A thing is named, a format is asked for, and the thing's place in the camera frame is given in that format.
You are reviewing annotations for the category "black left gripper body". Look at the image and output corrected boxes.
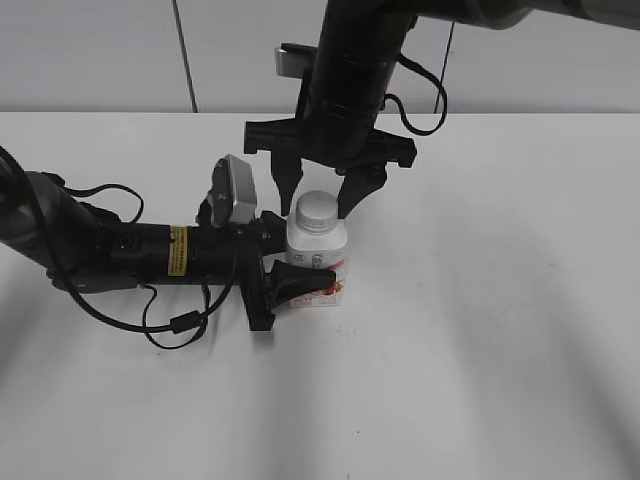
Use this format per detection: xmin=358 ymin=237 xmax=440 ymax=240
xmin=187 ymin=201 xmax=286 ymax=332

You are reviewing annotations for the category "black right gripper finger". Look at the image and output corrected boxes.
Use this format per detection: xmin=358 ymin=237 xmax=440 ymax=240
xmin=271 ymin=151 xmax=303 ymax=216
xmin=338 ymin=164 xmax=387 ymax=219

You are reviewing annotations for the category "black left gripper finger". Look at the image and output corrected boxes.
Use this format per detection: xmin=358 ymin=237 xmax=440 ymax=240
xmin=267 ymin=261 xmax=336 ymax=311

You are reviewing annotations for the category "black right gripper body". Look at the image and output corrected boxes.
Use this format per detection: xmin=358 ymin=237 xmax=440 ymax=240
xmin=244 ymin=64 xmax=417 ymax=171

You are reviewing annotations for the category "white screw bottle cap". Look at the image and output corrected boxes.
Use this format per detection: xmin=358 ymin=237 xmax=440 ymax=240
xmin=296 ymin=191 xmax=338 ymax=233

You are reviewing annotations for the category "white yili changqing yogurt bottle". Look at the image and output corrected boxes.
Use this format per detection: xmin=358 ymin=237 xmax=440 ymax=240
xmin=286 ymin=217 xmax=348 ymax=308

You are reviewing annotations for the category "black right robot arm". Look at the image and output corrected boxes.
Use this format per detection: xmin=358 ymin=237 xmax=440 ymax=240
xmin=244 ymin=0 xmax=639 ymax=219

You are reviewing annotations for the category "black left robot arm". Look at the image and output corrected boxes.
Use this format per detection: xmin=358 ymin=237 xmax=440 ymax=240
xmin=1 ymin=150 xmax=336 ymax=335

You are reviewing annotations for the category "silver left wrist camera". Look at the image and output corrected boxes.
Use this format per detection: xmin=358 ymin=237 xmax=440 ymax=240
xmin=207 ymin=154 xmax=257 ymax=228

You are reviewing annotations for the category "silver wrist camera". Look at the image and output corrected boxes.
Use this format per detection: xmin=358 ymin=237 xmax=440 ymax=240
xmin=207 ymin=154 xmax=257 ymax=228
xmin=274 ymin=43 xmax=317 ymax=79

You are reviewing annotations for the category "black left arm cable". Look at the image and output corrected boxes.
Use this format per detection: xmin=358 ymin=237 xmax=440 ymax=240
xmin=0 ymin=144 xmax=236 ymax=350

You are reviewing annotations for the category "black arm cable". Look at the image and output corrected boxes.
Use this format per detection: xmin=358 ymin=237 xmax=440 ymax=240
xmin=0 ymin=144 xmax=236 ymax=350
xmin=382 ymin=53 xmax=447 ymax=135

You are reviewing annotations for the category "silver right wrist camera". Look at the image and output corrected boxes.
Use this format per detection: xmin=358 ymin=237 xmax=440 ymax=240
xmin=274 ymin=43 xmax=317 ymax=79

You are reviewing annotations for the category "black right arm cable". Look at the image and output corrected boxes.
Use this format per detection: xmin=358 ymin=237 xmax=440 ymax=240
xmin=382 ymin=53 xmax=447 ymax=135

